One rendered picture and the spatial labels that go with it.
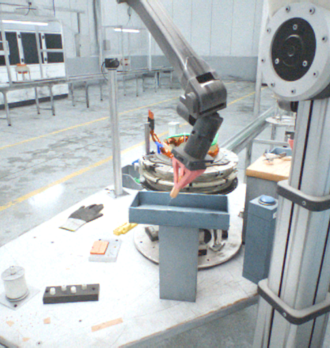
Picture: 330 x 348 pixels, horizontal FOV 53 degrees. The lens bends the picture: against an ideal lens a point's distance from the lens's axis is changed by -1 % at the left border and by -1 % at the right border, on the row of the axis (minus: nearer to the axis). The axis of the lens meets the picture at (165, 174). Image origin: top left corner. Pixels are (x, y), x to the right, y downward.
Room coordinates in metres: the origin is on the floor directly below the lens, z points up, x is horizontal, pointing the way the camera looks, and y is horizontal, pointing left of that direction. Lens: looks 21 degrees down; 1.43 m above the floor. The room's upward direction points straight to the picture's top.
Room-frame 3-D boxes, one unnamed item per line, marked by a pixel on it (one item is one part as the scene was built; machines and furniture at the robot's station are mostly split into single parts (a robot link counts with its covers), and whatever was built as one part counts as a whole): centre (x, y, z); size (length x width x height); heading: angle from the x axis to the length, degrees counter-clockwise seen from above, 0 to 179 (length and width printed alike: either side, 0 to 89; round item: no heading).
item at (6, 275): (0.76, 0.42, 0.82); 0.06 x 0.06 x 0.07
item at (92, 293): (0.75, 0.26, 0.79); 0.15 x 0.05 x 0.02; 96
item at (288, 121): (3.09, -1.13, 0.94); 0.39 x 0.39 x 0.30
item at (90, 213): (1.23, 0.33, 0.79); 0.24 x 0.13 x 0.02; 153
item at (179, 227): (0.78, -0.04, 0.92); 0.25 x 0.11 x 0.28; 82
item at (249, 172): (1.06, -0.40, 1.05); 0.20 x 0.19 x 0.02; 148
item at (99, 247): (0.97, 0.22, 0.80); 0.07 x 0.05 x 0.01; 178
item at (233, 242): (1.06, -0.08, 0.80); 0.39 x 0.39 x 0.01
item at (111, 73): (1.45, 0.22, 1.07); 0.03 x 0.03 x 0.57; 38
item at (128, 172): (1.59, 0.16, 0.82); 0.16 x 0.14 x 0.07; 62
